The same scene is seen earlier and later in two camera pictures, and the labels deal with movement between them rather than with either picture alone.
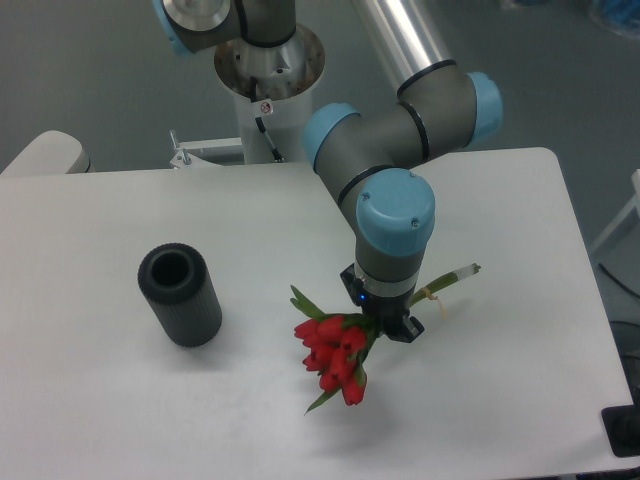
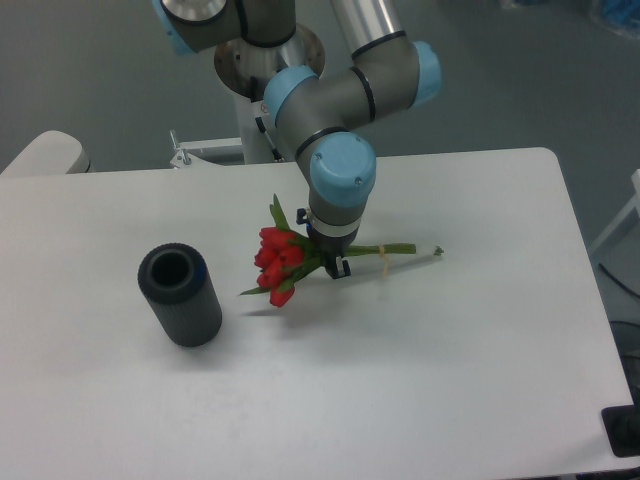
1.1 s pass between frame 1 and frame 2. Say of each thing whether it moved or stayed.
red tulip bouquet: moved
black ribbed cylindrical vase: stayed
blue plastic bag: stayed
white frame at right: stayed
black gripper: moved
